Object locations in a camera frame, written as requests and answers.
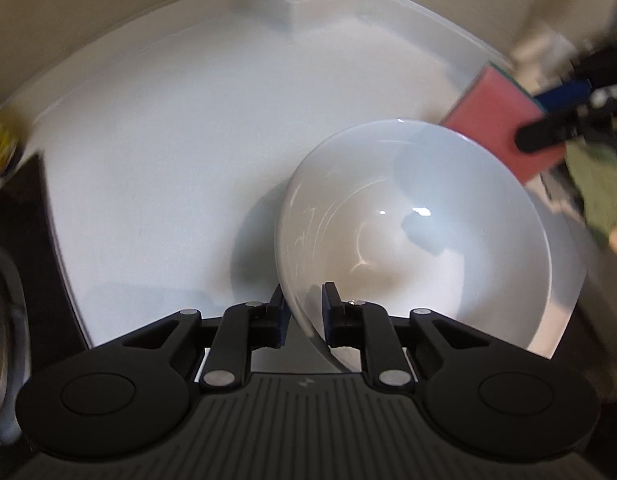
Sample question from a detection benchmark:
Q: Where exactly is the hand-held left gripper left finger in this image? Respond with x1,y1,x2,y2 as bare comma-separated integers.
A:
121,284,292,392

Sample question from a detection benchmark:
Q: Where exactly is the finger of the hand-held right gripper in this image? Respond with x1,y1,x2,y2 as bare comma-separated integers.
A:
516,109,590,154
531,77,595,112

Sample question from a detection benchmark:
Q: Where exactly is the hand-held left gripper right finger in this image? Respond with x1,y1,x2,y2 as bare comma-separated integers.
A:
322,281,494,391

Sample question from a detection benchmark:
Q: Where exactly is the pink and green sponge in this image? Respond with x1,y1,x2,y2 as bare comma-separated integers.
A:
439,61,572,186

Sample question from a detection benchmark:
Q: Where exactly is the white bowl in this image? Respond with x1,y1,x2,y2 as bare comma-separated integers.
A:
273,119,588,375

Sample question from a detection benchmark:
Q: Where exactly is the green cloth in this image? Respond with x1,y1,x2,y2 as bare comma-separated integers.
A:
566,140,617,248

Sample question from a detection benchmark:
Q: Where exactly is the black glass gas cooktop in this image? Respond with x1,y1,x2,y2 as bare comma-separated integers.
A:
0,154,92,391

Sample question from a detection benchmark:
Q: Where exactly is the gas burner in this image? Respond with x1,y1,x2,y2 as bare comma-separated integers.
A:
0,245,26,446

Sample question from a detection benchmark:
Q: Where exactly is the yellow label jar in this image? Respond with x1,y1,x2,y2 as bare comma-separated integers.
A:
0,105,26,181

